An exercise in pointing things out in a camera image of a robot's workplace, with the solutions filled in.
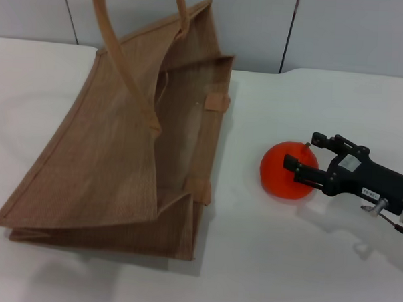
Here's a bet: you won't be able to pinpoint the brown jute handbag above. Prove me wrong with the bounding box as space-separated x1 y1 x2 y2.
0 0 238 263

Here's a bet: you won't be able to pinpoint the orange fruit with stem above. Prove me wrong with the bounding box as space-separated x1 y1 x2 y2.
259 139 321 201

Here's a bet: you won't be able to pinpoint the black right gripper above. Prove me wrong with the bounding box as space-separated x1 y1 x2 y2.
281 129 403 217

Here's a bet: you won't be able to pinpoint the dark cable with metal plug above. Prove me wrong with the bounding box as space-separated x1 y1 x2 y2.
359 196 403 239

